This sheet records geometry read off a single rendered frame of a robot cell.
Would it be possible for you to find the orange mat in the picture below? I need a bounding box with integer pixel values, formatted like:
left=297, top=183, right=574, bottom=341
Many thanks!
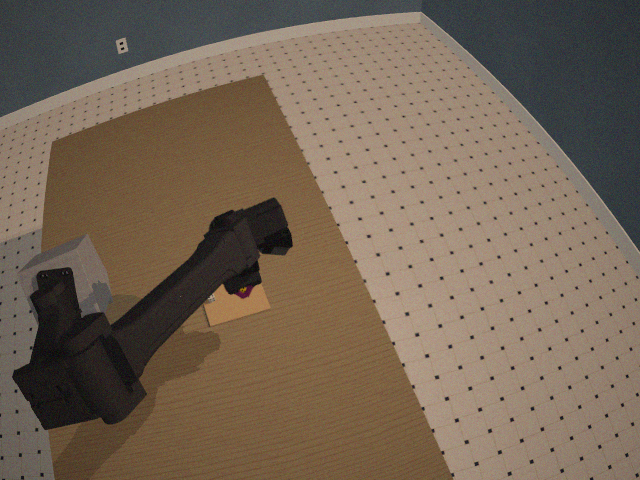
left=203, top=284, right=271, bottom=326

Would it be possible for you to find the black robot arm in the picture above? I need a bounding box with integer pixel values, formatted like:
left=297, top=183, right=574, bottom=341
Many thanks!
left=12, top=197, right=293, bottom=430

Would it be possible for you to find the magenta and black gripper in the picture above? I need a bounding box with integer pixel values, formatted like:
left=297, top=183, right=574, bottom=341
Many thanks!
left=223, top=271, right=262, bottom=299

